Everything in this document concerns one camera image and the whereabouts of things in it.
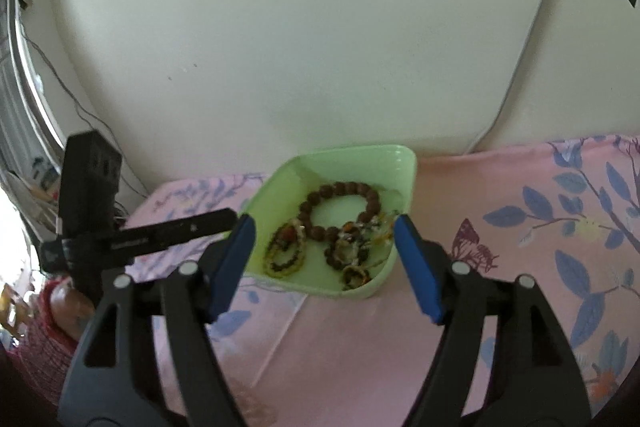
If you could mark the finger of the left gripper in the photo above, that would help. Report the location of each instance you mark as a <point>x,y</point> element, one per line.
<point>152,239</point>

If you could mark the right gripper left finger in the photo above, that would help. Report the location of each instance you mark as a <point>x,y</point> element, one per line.
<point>114,379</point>

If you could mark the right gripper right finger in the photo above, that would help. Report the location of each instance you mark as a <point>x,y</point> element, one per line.
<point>534,378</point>

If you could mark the person's left hand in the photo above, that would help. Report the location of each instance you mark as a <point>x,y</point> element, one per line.
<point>36,369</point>

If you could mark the pink tree-print bedsheet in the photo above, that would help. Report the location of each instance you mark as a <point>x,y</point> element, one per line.
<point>565,212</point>

